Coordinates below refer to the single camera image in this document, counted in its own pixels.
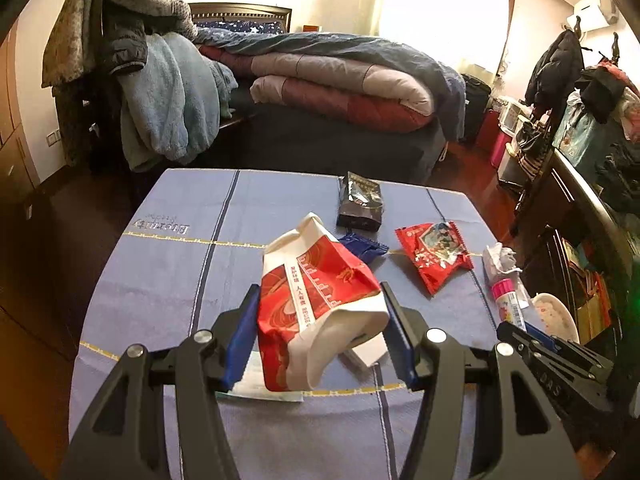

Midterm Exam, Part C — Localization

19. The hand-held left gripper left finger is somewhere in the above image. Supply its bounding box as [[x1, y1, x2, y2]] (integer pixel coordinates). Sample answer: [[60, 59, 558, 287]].
[[60, 284, 261, 480]]

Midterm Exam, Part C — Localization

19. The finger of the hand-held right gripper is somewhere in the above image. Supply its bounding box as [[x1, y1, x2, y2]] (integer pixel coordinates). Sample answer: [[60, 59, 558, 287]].
[[497, 321, 615, 378]]

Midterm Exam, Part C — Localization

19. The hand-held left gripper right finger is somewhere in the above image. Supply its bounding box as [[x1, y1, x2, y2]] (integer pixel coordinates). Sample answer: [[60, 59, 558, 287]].
[[380, 281, 584, 480]]

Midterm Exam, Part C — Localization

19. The white round waste bin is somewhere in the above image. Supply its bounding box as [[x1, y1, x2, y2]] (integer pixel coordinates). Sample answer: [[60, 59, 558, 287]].
[[530, 292, 581, 346]]

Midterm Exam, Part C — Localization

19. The red and white paper bag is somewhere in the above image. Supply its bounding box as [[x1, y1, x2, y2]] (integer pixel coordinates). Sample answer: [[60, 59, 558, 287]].
[[256, 212, 391, 393]]

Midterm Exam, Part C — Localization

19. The red snack packet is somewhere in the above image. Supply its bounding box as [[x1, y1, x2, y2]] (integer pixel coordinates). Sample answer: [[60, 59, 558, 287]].
[[395, 221, 474, 297]]

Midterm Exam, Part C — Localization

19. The pink capped tube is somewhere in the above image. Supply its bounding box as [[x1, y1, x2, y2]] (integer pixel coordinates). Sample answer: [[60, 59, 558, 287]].
[[490, 269, 529, 333]]

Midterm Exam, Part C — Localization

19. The crumpled white tissue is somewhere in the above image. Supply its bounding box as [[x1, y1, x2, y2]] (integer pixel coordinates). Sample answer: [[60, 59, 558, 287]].
[[482, 242, 523, 281]]

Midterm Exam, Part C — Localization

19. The small blue wrapper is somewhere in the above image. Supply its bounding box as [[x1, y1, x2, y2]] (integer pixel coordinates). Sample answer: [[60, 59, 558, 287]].
[[337, 232, 390, 265]]

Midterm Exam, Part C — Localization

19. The blue tablecloth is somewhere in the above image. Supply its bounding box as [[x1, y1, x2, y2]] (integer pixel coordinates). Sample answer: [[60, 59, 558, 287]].
[[67, 167, 506, 480]]

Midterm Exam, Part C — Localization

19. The dark wooden dresser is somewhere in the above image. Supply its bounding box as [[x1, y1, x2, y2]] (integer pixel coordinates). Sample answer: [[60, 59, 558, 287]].
[[510, 150, 640, 353]]

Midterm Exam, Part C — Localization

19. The black foil packet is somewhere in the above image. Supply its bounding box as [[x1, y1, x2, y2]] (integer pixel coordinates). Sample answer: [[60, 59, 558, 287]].
[[336, 171, 387, 232]]

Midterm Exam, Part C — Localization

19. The pink storage box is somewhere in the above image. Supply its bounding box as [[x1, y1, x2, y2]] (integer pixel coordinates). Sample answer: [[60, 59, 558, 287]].
[[490, 132, 513, 171]]

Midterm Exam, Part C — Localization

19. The dark handbag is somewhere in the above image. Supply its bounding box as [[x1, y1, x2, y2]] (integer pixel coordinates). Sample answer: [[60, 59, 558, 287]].
[[515, 115, 551, 155]]

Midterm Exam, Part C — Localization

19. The teal printed bag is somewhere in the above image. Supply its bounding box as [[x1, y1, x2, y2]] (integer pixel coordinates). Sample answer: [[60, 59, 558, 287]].
[[552, 92, 616, 168]]

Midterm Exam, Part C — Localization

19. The white storage box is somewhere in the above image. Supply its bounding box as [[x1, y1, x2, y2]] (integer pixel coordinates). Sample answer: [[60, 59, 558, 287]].
[[500, 102, 531, 133]]

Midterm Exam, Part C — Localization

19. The black suitcase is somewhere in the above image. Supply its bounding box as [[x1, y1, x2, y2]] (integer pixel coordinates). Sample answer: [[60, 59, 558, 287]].
[[460, 74, 493, 143]]

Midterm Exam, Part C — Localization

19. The light blue fleece blanket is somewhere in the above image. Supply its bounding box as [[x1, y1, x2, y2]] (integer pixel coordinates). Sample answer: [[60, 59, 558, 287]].
[[117, 32, 239, 173]]

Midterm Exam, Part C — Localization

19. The pile of mixed clothes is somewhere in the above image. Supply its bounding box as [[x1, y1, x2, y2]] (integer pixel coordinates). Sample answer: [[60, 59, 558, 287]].
[[575, 57, 640, 201]]

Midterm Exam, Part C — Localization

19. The pink and red quilt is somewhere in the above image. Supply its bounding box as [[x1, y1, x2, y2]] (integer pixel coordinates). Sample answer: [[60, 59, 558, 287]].
[[197, 45, 436, 133]]

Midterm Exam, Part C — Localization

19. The hanging black coat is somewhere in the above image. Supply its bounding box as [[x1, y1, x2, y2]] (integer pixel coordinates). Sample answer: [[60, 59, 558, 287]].
[[524, 30, 585, 111]]

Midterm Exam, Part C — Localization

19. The wooden wardrobe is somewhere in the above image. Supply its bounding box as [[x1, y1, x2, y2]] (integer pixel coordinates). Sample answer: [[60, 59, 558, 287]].
[[0, 25, 51, 311]]

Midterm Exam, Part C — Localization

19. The blue duvet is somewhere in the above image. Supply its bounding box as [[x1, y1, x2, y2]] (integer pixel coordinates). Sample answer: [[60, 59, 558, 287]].
[[192, 27, 468, 143]]

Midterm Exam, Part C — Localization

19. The starry blue pillow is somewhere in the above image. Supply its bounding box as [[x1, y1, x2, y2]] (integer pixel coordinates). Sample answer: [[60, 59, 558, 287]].
[[192, 19, 288, 37]]

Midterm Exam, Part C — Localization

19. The dark padded jacket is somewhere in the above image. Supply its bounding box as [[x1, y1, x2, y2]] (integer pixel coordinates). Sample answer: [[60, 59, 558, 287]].
[[102, 0, 149, 77]]

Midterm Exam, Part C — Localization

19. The dark wooden headboard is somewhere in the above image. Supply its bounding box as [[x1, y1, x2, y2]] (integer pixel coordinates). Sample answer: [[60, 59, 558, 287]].
[[187, 2, 293, 36]]

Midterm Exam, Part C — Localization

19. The white air conditioner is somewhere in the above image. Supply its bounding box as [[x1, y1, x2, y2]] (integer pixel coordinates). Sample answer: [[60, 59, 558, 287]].
[[565, 0, 621, 31]]

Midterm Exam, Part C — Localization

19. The light window curtain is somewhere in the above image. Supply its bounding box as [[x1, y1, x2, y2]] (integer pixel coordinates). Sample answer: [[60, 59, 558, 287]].
[[380, 0, 521, 77]]

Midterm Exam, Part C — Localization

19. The grey blanket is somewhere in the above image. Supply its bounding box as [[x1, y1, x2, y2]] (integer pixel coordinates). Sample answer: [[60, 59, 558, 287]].
[[41, 0, 200, 90]]

